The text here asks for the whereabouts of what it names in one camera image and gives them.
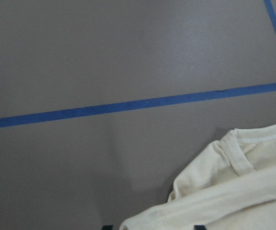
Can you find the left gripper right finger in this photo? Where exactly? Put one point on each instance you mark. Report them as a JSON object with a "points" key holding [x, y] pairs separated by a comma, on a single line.
{"points": [[199, 227]]}

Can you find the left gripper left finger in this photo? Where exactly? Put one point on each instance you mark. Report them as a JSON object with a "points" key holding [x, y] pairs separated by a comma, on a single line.
{"points": [[107, 227]]}

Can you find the cream long-sleeve printed shirt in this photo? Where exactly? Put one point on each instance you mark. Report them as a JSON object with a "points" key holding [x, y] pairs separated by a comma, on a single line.
{"points": [[230, 185]]}

